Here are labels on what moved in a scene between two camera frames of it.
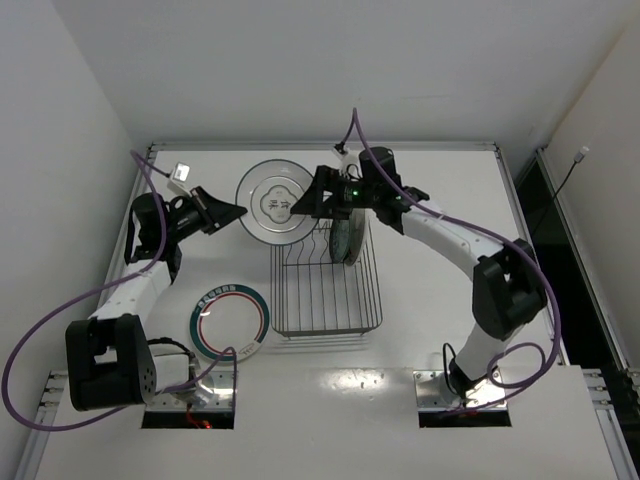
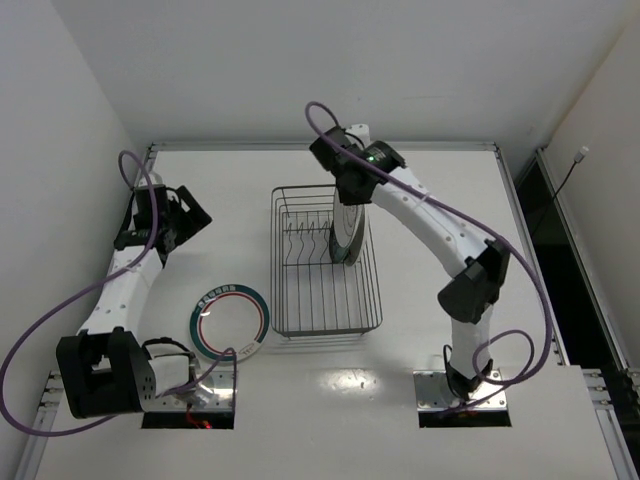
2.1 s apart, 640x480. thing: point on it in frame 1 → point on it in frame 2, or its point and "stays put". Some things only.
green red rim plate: x=356 y=229 stays put
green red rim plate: x=229 y=315 stays put
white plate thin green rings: x=268 y=190 → x=347 y=219
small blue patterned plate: x=339 y=239 stays put
